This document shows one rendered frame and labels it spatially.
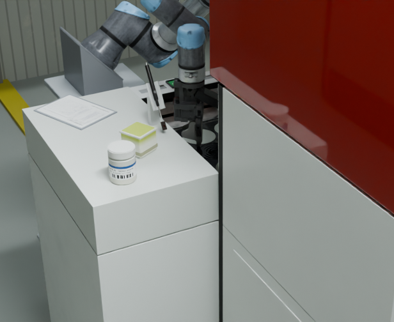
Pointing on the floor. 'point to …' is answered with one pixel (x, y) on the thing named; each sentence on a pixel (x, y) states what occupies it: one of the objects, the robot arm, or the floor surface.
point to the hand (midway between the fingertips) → (200, 142)
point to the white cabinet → (125, 270)
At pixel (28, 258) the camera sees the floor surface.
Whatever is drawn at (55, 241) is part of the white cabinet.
